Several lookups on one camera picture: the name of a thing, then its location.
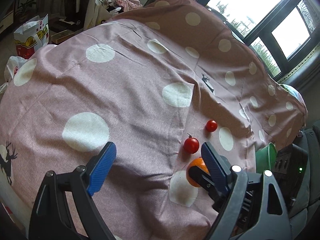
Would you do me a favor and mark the white bag with items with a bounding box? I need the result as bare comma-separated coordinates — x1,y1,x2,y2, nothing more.
84,0,123,30

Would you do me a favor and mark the white plastic bag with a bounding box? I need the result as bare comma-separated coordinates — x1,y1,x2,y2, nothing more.
0,56,27,94

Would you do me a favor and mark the green plastic bowl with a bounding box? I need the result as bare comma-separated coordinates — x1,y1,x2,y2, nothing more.
255,143,277,173

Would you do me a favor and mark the red yellow paper shopping bag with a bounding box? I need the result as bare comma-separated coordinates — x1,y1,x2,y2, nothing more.
14,15,49,60

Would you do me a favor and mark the black window frame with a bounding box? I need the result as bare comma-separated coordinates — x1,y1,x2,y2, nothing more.
195,0,319,80

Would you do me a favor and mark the red cherry tomato with stem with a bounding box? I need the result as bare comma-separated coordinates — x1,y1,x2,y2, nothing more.
183,134,200,154

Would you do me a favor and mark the large orange mandarin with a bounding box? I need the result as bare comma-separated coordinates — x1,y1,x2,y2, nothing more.
186,157,210,187

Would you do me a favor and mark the pink polka dot tablecloth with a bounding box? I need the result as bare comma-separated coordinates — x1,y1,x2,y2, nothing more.
1,0,308,239

